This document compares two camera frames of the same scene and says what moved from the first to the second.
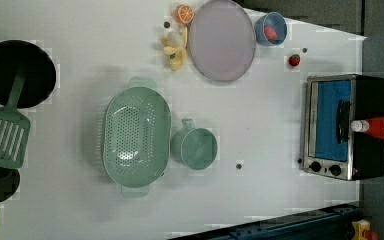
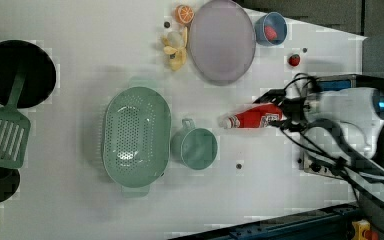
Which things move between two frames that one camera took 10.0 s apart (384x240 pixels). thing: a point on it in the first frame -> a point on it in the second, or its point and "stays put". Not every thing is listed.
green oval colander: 137,136 stays put
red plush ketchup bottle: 377,127 -> 257,116
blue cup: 277,22 stays put
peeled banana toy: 175,46 stays put
